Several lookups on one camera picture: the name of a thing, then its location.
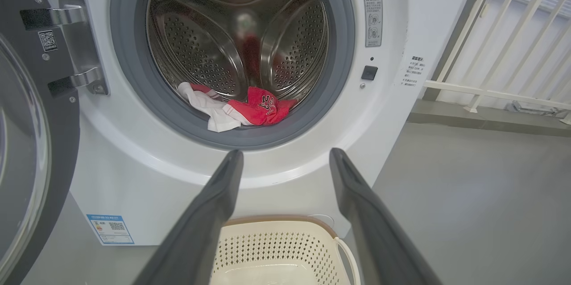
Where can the black round glass washer door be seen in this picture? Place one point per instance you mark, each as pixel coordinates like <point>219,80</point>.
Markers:
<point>26,164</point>

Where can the white text notice sticker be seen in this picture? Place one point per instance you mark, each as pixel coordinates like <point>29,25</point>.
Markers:
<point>412,71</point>

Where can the white front-load washing machine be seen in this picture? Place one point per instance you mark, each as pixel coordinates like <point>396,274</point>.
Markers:
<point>134,178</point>

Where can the grey warning sticker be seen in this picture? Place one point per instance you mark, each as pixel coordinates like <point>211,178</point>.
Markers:
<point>372,15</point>

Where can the cream perforated laundry basket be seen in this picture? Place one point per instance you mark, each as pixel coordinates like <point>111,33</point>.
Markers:
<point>276,249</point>

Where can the QR code sticker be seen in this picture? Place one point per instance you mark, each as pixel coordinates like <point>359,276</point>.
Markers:
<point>47,40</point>

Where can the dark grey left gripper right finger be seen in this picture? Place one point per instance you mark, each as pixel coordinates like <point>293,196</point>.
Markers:
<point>379,245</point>

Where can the red and white garment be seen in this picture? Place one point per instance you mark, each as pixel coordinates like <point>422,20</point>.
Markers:
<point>261,106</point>

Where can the white metal railing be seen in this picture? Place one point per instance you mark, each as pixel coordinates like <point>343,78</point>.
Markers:
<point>490,93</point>

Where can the metal washing machine door hinge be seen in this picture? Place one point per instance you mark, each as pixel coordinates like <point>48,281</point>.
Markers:
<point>82,39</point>

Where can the blue energy label sticker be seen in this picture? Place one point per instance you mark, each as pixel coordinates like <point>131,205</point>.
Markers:
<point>110,229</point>

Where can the black door latch socket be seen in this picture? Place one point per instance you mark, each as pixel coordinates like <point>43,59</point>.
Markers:
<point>369,72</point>

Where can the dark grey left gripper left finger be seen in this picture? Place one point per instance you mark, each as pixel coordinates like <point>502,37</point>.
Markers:
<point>196,240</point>

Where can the stainless steel washing machine drum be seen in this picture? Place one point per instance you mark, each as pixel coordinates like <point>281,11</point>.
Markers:
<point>200,48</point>

